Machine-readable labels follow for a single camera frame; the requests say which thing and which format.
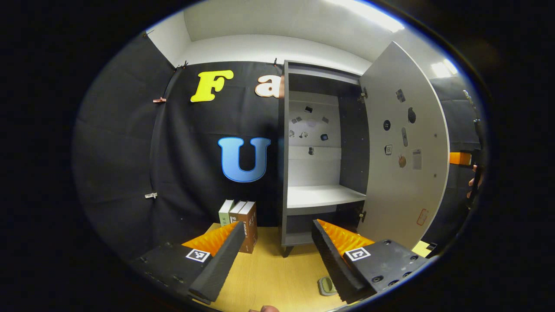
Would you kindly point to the copper cloth clip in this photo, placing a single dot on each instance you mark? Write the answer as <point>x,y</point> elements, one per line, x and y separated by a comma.
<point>159,100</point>

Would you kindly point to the metal door hinge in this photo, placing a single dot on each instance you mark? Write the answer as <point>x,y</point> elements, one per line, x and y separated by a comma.
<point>363,94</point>
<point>362,215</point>

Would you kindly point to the frosted pale green bottle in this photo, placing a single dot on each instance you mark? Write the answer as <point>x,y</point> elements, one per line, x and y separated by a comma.
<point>327,286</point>

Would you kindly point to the white cabinet shelf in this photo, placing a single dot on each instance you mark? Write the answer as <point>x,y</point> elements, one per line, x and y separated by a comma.
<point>321,197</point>

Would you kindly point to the silver cloth clip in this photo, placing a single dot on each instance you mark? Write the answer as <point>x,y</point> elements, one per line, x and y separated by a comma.
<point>151,195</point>

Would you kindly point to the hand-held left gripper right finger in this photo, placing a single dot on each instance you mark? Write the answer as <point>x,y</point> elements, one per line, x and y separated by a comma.
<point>334,268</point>

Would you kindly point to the dark grey cabinet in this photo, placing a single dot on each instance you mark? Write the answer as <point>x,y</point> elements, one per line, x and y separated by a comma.
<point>284,173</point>

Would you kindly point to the ceiling light tube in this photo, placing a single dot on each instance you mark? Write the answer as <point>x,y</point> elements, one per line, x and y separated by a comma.
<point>444,68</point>
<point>373,13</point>

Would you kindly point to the black backdrop cloth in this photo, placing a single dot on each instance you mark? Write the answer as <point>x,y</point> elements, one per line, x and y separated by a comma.
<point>121,173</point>

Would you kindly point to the beige cabinet door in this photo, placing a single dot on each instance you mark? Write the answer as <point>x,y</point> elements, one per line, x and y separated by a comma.
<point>390,195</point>

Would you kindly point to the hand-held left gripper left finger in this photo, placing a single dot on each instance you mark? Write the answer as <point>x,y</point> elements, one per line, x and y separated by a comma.
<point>221,264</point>

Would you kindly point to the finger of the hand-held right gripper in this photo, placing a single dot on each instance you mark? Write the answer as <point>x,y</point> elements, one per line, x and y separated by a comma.
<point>459,158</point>

